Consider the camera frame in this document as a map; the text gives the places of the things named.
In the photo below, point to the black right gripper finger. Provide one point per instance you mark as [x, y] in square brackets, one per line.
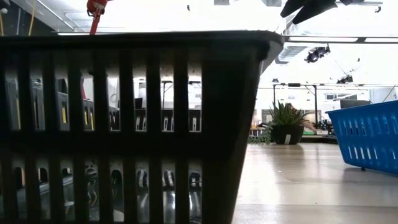
[293, 6]
[314, 9]

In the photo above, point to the black plastic basket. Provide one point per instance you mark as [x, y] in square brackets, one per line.
[230, 124]

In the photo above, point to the blue plastic basket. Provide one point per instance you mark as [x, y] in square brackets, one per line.
[367, 137]

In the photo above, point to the black ceiling spotlight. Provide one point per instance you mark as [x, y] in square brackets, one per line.
[315, 54]
[345, 79]

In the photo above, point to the dark wide monitor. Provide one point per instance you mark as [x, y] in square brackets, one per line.
[354, 104]

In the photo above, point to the person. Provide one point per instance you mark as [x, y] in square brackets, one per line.
[309, 125]

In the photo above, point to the green potted plant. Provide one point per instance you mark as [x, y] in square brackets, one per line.
[286, 133]

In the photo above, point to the pale green trailing plant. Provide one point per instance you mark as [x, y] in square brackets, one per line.
[261, 137]

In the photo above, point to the red desk lamp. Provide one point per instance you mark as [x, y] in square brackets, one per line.
[94, 7]

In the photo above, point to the silver ventilation duct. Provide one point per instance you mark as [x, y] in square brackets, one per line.
[289, 53]

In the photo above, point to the black background rig frame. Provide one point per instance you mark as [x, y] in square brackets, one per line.
[315, 102]

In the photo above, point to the black aluminium table frame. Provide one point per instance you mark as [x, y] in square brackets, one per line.
[320, 139]

